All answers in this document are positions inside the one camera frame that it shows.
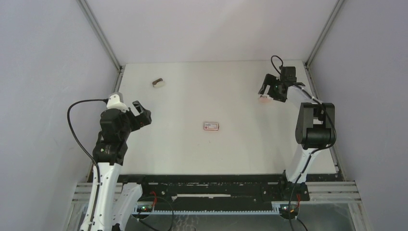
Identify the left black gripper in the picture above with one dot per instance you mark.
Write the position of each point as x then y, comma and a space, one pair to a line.
142, 119

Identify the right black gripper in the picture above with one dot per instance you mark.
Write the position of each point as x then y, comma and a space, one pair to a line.
271, 80

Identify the pink white stapler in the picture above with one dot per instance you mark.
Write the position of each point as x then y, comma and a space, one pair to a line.
265, 99

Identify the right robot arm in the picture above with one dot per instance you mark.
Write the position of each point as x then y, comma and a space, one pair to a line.
314, 132

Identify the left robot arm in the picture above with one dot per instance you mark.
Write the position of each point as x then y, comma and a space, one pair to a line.
103, 212

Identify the red white staple box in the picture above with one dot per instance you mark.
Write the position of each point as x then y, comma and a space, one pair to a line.
211, 126

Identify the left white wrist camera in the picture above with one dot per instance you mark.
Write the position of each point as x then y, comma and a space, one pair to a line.
116, 101

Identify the right aluminium frame post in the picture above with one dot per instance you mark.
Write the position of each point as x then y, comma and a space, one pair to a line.
325, 31

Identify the aluminium frame post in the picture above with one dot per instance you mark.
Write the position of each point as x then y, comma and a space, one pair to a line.
325, 31
98, 31

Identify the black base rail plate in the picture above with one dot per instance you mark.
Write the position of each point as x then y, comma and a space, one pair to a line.
234, 193

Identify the left aluminium frame post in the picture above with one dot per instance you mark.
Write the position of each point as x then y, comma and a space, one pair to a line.
98, 31

